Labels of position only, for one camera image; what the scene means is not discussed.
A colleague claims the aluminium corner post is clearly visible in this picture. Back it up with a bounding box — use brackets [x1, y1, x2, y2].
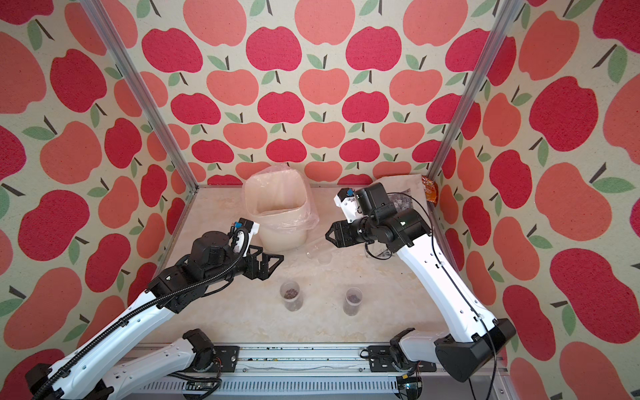
[426, 0, 525, 180]
[80, 1, 199, 193]

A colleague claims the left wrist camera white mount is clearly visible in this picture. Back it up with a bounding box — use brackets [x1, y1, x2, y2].
[230, 218, 260, 257]

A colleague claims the right aluminium corner post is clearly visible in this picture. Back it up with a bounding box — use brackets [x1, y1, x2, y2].
[426, 0, 525, 180]

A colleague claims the pink plastic bin liner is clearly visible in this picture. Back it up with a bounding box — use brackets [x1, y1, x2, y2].
[243, 164, 319, 233]

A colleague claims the aluminium front rail frame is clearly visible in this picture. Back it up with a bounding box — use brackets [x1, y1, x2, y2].
[116, 343, 517, 399]

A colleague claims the cream trash bin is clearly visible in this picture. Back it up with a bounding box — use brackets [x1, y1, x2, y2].
[243, 170, 309, 253]

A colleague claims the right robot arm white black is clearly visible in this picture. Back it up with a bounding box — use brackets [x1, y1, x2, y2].
[325, 183, 516, 382]

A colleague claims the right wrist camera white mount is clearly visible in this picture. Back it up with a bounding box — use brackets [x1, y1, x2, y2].
[334, 188, 363, 223]

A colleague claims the left aluminium corner post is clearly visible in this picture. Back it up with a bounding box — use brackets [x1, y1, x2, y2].
[80, 1, 199, 193]

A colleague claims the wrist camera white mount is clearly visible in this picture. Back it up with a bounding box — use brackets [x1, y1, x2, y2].
[334, 188, 363, 223]
[230, 218, 260, 257]

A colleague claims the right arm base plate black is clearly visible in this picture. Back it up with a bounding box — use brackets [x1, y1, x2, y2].
[359, 345, 437, 374]

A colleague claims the white Monet tote bag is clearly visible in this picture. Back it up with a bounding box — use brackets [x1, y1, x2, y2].
[375, 174, 433, 240]

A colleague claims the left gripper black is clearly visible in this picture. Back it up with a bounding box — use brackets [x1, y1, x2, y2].
[205, 242, 286, 285]

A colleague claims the tall clear jar of rosebuds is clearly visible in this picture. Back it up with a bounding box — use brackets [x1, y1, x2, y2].
[305, 238, 336, 265]

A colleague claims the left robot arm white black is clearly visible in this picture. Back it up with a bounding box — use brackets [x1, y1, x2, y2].
[25, 220, 284, 399]

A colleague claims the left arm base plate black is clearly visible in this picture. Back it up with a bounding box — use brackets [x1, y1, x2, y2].
[193, 345, 240, 373]

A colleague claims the orange snack packet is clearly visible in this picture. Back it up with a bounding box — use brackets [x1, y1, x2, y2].
[421, 175, 439, 205]

